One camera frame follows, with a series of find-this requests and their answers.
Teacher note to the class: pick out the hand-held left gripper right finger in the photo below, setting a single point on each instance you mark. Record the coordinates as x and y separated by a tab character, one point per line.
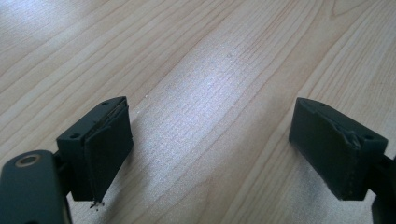
333	149

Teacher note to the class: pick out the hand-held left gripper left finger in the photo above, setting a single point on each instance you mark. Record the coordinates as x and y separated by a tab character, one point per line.
102	155

